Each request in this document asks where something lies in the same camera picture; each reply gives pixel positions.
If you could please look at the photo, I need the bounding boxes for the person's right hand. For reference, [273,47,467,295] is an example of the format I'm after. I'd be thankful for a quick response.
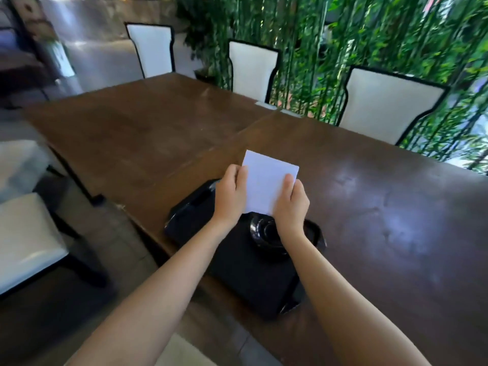
[272,173,310,241]

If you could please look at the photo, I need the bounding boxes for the person's left hand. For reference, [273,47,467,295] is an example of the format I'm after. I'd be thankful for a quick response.
[212,164,249,230]

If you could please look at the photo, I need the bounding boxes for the white paper napkin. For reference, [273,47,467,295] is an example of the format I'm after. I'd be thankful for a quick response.
[242,149,300,217]

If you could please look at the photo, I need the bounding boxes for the person's left forearm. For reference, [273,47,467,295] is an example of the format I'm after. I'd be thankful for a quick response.
[65,220,232,366]

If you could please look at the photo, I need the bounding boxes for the person's right forearm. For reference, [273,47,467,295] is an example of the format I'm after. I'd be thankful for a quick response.
[279,233,431,366]

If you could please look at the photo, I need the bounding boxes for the black glossy bowl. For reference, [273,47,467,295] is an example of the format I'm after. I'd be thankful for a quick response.
[249,214,291,260]

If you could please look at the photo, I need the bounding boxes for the black rectangular tray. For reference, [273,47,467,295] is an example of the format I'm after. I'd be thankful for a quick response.
[164,179,327,321]

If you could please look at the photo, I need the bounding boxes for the black plant pot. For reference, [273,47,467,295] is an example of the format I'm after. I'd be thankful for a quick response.
[194,68,220,86]

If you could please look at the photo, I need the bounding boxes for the black table leg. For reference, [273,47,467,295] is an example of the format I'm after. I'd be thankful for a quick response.
[48,145,106,207]

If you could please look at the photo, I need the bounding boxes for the green bamboo plant screen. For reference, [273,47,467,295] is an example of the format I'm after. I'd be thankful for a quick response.
[173,0,488,176]

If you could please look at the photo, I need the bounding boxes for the dark wooden shelf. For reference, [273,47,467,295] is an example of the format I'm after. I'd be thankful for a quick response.
[0,0,79,110]

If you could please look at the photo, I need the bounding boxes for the white chair with black frame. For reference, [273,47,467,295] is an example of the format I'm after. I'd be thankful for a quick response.
[0,139,67,204]
[0,192,111,298]
[335,65,451,146]
[125,22,177,79]
[227,39,283,111]

